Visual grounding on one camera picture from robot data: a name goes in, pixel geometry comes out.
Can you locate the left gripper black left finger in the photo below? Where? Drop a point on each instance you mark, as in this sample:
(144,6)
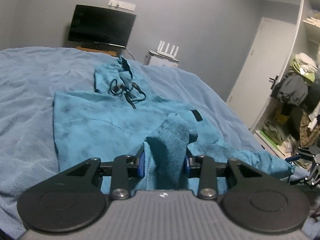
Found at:
(77,197)

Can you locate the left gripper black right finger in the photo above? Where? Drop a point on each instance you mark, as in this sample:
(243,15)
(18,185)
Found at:
(254,200)

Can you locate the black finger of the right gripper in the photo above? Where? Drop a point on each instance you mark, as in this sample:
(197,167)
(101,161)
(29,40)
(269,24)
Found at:
(310,154)

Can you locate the teal blue hooded jacket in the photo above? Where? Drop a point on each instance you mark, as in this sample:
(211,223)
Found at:
(115,106)

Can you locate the white bedroom door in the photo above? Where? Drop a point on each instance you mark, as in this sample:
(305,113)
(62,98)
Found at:
(267,57)

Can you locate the light green folded clothes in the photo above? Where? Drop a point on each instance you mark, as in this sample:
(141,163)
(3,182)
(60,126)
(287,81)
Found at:
(304,65)

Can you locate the dark grey hanging garment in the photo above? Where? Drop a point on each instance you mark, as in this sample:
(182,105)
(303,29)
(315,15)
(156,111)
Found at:
(291,90)

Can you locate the light blue bed blanket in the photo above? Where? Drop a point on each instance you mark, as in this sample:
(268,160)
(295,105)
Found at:
(29,78)

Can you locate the wooden tv stand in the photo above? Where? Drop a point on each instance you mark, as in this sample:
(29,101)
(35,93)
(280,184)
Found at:
(108,52)

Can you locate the white small cabinet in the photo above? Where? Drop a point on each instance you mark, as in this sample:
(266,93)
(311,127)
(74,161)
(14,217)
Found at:
(155,59)

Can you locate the white wifi router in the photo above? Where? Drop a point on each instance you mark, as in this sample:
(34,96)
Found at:
(167,50)

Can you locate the black flat screen television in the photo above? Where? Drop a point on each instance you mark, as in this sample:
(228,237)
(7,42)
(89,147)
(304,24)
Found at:
(101,25)

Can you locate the white wall power strip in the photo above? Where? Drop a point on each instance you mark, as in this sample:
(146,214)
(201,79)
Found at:
(122,5)

